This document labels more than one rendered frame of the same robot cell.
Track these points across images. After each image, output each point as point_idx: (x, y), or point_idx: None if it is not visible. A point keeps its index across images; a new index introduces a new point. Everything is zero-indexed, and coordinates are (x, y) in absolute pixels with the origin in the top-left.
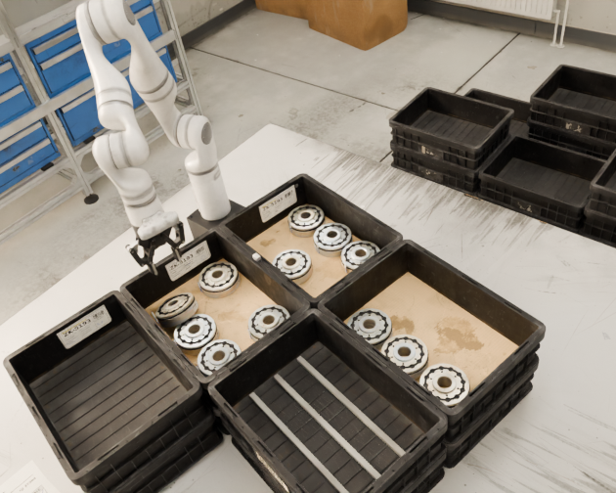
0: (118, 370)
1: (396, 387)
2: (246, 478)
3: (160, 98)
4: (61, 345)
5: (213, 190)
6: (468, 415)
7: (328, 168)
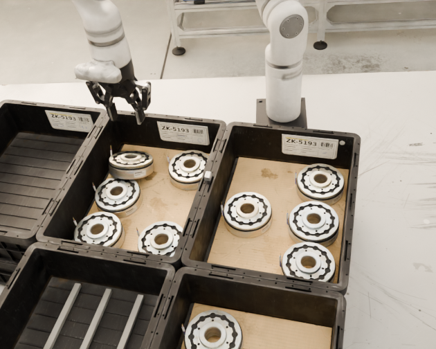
0: (58, 172)
1: None
2: None
3: None
4: (48, 121)
5: (277, 88)
6: None
7: None
